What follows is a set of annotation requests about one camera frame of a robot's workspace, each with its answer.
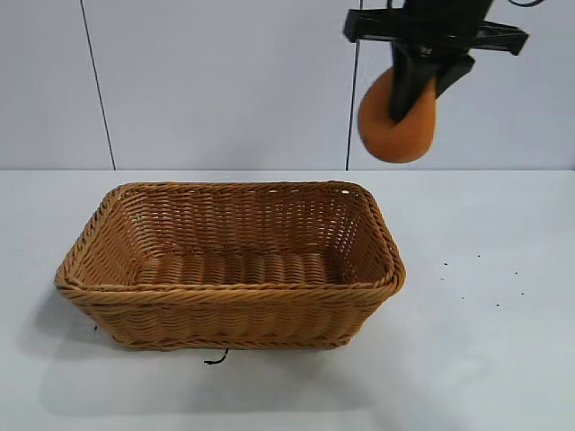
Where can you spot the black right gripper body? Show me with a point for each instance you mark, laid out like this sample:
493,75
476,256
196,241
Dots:
442,24

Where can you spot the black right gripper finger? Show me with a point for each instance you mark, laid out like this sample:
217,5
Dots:
411,81
456,72

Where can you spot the orange bread lump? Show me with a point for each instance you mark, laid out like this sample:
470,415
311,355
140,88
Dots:
404,139

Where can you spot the brown woven wicker basket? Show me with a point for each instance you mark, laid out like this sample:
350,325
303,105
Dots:
233,278

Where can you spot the small black thread piece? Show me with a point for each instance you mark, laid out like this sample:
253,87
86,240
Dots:
216,360

